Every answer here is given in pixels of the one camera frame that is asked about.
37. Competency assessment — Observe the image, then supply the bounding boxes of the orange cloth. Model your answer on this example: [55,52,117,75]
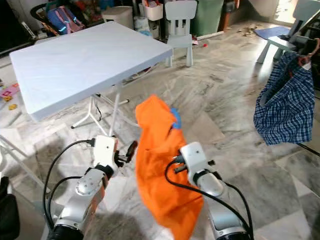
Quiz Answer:
[134,94,205,240]

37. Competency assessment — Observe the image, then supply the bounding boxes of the blue plastic hanger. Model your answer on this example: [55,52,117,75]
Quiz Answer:
[170,107,182,130]

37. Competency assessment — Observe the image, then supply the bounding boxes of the white folding chair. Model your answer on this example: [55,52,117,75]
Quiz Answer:
[0,135,48,189]

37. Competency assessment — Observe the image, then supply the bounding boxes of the blue plaid shorts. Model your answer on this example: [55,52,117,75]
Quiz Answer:
[253,51,316,146]

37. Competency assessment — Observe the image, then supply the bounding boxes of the black bag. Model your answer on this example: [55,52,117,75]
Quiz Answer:
[0,176,22,240]

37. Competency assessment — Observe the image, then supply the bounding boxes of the beige lidded laundry basket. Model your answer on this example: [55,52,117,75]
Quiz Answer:
[101,6,134,30]

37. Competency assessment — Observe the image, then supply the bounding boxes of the white tube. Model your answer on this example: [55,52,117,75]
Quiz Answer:
[195,31,226,41]

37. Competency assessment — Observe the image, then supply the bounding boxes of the white trolley basket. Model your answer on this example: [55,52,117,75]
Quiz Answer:
[141,0,164,22]

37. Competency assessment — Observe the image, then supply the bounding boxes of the pink and blue backpack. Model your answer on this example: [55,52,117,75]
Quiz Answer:
[46,6,86,35]

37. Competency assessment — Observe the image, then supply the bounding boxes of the green storage bin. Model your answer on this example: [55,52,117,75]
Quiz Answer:
[191,0,225,37]

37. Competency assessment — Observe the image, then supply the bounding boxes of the brown crumpled rag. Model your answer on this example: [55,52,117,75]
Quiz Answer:
[236,25,261,37]

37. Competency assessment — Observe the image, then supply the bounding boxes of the blue floor mat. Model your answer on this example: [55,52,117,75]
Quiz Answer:
[253,26,292,40]

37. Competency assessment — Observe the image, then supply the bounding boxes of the black television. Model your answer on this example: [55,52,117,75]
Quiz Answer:
[0,0,33,55]

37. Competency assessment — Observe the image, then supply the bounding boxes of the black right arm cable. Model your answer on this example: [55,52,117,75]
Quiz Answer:
[163,159,254,233]

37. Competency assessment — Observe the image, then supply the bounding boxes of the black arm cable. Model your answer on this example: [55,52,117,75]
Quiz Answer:
[163,159,254,233]
[43,139,96,230]
[50,176,85,228]

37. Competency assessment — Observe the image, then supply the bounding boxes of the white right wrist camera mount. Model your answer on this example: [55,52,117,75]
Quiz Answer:
[180,142,212,180]

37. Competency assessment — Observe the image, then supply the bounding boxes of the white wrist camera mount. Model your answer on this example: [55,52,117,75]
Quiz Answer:
[180,142,212,180]
[93,135,119,173]

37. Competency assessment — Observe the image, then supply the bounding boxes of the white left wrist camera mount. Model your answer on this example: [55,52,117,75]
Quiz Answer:
[93,135,119,173]

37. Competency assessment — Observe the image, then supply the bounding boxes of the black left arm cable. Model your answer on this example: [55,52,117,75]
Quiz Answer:
[43,139,96,230]
[50,176,85,228]

